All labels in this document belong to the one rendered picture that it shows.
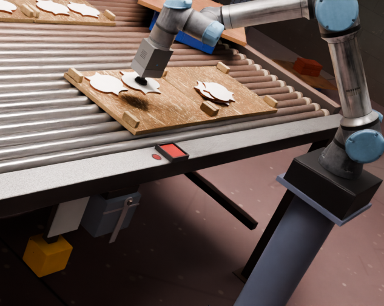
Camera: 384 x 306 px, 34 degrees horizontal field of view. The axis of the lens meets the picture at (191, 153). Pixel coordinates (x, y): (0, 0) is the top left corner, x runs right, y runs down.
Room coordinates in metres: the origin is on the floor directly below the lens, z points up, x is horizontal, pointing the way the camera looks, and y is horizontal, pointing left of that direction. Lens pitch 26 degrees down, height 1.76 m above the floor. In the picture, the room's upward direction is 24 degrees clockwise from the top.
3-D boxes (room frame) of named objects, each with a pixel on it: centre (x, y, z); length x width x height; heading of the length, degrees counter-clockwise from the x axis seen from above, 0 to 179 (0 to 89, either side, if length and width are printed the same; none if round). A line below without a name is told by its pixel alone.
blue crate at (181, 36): (2.87, 0.27, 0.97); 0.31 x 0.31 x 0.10; 9
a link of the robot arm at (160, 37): (1.88, 0.23, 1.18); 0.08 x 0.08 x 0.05
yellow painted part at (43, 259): (1.36, 0.24, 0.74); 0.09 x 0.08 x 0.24; 149
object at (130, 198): (1.51, 0.15, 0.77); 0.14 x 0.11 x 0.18; 149
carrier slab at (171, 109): (1.95, 0.22, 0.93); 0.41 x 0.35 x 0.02; 150
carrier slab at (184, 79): (2.32, 0.02, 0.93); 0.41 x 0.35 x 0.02; 149
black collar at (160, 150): (1.69, 0.05, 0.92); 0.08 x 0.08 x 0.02; 59
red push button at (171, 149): (1.69, 0.05, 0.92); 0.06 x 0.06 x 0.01; 59
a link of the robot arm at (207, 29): (1.90, 0.12, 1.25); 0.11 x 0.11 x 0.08; 2
